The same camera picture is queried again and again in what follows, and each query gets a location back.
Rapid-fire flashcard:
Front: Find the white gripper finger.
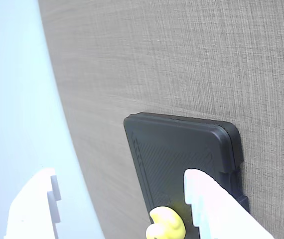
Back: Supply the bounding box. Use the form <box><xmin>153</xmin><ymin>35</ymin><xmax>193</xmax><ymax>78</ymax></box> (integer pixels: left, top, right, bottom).
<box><xmin>183</xmin><ymin>168</ymin><xmax>275</xmax><ymax>239</ymax></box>
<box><xmin>3</xmin><ymin>168</ymin><xmax>62</xmax><ymax>239</ymax></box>

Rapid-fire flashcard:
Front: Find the yellow rubber duck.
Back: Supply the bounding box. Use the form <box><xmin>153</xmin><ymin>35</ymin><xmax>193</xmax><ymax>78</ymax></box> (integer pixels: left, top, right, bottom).
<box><xmin>145</xmin><ymin>205</ymin><xmax>187</xmax><ymax>239</ymax></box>

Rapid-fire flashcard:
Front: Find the black plastic case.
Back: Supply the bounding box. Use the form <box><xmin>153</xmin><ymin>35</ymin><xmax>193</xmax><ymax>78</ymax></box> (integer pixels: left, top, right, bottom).
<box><xmin>123</xmin><ymin>112</ymin><xmax>251</xmax><ymax>239</ymax></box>

